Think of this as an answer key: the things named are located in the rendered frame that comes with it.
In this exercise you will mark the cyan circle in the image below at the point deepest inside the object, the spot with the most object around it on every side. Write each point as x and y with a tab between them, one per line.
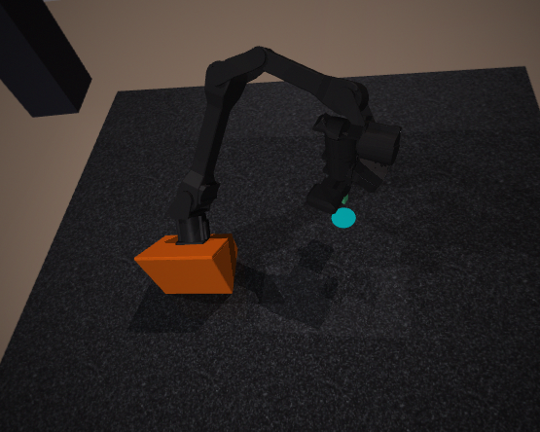
343	218

